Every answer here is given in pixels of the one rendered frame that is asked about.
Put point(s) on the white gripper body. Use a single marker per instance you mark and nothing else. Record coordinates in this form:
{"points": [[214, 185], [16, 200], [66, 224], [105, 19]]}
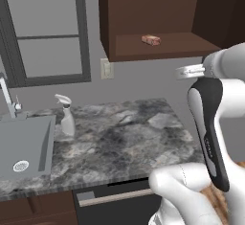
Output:
{"points": [[188, 71]]}

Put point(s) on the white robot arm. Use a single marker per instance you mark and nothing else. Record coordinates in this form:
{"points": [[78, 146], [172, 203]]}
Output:
{"points": [[231, 101]]}

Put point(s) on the pink bar soap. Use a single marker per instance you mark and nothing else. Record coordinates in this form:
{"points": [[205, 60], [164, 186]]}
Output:
{"points": [[151, 40]]}

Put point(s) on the brown cabinet door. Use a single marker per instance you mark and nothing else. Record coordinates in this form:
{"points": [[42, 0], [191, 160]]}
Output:
{"points": [[237, 11]]}

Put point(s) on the white spray bottle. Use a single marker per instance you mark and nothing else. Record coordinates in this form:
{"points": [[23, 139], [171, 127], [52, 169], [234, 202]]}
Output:
{"points": [[67, 123]]}

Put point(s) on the grey sink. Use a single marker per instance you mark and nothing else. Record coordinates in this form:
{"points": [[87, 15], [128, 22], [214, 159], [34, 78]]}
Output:
{"points": [[22, 142]]}

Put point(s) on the grey framed window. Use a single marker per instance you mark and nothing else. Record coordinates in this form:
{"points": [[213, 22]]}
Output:
{"points": [[48, 31]]}

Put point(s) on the black dishwasher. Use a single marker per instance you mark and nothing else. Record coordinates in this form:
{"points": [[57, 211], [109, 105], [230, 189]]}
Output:
{"points": [[121, 211]]}

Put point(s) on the grey tap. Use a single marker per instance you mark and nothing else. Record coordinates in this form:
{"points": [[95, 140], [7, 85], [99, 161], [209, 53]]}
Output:
{"points": [[9, 104]]}

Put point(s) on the brown base cupboard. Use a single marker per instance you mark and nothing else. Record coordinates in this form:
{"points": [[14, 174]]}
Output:
{"points": [[38, 209]]}

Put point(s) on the brown open wall cabinet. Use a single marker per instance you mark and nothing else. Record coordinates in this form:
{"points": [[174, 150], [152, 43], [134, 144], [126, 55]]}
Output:
{"points": [[150, 8]]}

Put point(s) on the beige wall outlet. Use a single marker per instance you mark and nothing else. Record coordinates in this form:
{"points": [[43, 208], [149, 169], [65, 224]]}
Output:
{"points": [[106, 68]]}

